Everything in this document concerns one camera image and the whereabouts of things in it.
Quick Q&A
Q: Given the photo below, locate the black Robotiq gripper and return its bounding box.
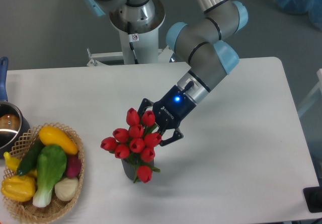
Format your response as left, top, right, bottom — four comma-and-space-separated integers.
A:
137, 86, 196, 146

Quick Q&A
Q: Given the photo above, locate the red tulip bouquet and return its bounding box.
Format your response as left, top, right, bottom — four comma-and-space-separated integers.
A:
101, 108, 162, 183

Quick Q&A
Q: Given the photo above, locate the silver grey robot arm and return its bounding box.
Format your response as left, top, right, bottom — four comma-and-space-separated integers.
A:
84, 0, 248, 146

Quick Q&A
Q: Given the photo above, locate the dark grey ribbed vase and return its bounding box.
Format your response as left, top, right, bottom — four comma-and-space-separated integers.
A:
121, 159, 154, 181

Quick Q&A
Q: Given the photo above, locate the purple red radish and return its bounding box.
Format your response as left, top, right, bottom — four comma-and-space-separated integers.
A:
65, 156, 82, 178

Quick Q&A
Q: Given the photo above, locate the yellow squash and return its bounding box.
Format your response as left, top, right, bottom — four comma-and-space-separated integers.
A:
38, 126, 78, 155

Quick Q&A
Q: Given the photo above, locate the green bok choy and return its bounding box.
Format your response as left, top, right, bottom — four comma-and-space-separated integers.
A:
33, 144, 67, 208

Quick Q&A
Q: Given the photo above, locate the white garlic bulb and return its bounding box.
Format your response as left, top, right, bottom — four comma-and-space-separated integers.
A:
54, 178, 78, 201

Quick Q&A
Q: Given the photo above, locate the dark green cucumber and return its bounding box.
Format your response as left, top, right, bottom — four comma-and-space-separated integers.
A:
17, 138, 45, 176

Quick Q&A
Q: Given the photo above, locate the small yellow banana pepper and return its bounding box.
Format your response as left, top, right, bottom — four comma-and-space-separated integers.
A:
4, 152, 37, 178

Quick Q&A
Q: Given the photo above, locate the yellow bell pepper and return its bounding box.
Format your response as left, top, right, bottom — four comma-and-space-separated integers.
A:
1, 175, 36, 202

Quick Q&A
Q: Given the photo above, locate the woven wicker basket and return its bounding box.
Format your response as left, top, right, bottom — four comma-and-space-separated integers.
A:
3, 123, 85, 223

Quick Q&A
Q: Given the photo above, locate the black device at edge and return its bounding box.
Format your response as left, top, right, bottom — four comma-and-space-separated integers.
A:
303, 186, 321, 213

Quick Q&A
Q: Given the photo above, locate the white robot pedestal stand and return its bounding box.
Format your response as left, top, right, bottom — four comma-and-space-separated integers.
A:
87, 28, 182, 66

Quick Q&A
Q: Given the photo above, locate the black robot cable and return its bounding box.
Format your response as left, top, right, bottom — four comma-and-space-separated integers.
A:
126, 21, 139, 64

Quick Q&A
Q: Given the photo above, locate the blue handled saucepan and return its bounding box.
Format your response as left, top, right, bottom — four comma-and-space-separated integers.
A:
1, 56, 30, 159

